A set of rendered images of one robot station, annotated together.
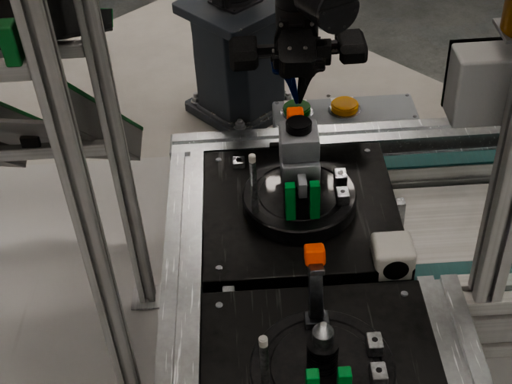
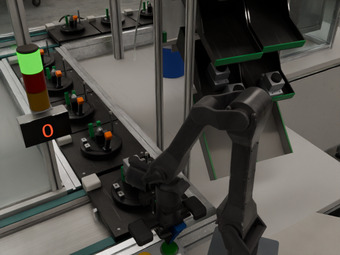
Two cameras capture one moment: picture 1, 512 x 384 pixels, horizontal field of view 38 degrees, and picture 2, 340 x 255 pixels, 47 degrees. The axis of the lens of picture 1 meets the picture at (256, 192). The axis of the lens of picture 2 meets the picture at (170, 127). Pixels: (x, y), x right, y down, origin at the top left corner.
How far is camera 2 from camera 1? 1.51 m
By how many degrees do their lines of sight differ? 100
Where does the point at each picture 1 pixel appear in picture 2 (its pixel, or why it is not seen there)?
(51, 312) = not seen: hidden behind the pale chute
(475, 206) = (62, 247)
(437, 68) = not seen: outside the picture
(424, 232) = (84, 225)
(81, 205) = (156, 80)
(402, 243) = (87, 180)
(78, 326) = (200, 171)
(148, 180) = not seen: hidden behind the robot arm
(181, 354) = (144, 142)
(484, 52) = (55, 109)
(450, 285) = (68, 185)
